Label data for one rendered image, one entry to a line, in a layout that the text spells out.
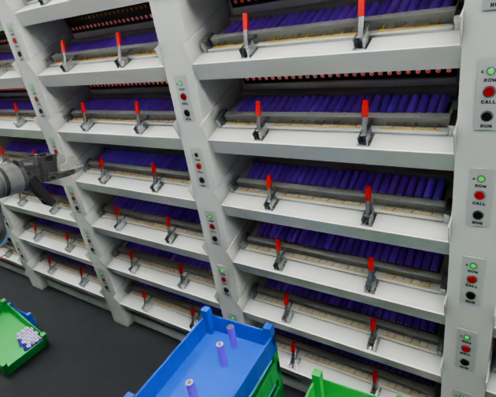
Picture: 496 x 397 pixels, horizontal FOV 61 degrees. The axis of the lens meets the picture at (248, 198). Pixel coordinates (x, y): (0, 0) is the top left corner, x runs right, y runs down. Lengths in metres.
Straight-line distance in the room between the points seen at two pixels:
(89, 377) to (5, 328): 0.54
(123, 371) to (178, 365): 0.80
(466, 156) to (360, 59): 0.27
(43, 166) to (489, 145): 1.18
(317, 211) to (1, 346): 1.60
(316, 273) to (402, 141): 0.46
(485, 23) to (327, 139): 0.37
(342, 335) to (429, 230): 0.45
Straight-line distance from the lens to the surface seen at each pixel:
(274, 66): 0.97
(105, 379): 1.88
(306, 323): 1.34
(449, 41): 0.85
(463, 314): 1.08
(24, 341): 2.14
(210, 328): 1.14
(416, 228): 1.00
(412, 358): 1.25
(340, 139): 0.97
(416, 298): 1.11
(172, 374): 1.08
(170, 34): 1.13
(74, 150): 1.72
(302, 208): 1.10
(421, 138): 0.93
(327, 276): 1.18
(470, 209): 0.93
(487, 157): 0.88
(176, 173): 1.37
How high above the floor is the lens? 1.25
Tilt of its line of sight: 25 degrees down
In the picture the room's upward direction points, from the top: 10 degrees counter-clockwise
